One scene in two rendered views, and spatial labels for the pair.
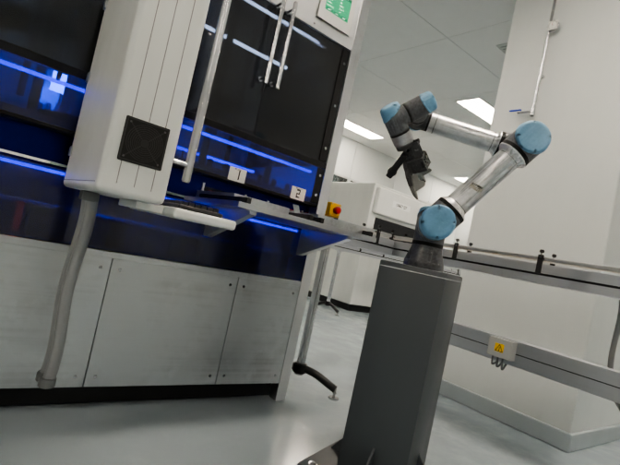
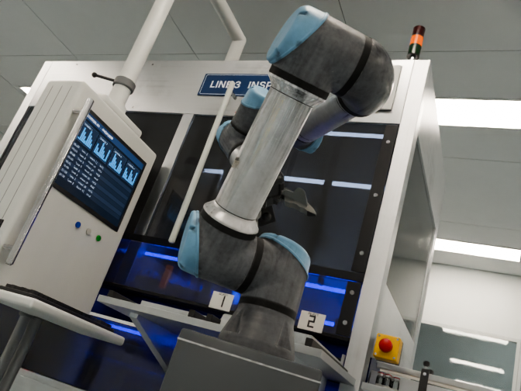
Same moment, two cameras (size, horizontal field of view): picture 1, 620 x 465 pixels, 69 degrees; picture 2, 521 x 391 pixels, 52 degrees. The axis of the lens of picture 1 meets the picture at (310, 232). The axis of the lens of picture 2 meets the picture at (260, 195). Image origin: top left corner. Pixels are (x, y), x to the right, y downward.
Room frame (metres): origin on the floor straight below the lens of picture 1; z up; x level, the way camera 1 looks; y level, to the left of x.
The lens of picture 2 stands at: (1.22, -1.37, 0.68)
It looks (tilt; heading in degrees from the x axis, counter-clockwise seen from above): 22 degrees up; 66
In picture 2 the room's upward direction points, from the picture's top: 18 degrees clockwise
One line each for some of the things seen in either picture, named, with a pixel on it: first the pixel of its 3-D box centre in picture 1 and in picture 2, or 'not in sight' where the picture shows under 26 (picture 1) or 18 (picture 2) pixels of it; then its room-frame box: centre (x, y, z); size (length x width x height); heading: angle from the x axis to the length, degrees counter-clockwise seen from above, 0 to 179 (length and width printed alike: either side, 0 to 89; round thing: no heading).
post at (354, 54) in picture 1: (320, 196); (365, 326); (2.30, -0.01, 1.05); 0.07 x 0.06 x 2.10; 38
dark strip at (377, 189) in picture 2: (330, 125); (369, 221); (2.25, 0.01, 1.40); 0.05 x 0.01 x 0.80; 128
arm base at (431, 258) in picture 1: (424, 256); (260, 330); (1.72, -0.45, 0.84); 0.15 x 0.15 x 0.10
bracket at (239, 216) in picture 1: (228, 224); (155, 347); (1.78, 0.32, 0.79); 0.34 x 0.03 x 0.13; 38
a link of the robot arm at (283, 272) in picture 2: (431, 225); (274, 273); (1.71, -0.45, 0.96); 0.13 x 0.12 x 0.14; 171
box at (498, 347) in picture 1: (501, 348); not in sight; (2.19, -1.02, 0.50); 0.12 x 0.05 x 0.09; 38
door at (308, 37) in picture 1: (304, 90); (325, 189); (2.14, 0.17, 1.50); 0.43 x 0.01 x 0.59; 128
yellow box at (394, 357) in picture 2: (330, 209); (388, 349); (2.35, -0.08, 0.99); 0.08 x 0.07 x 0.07; 38
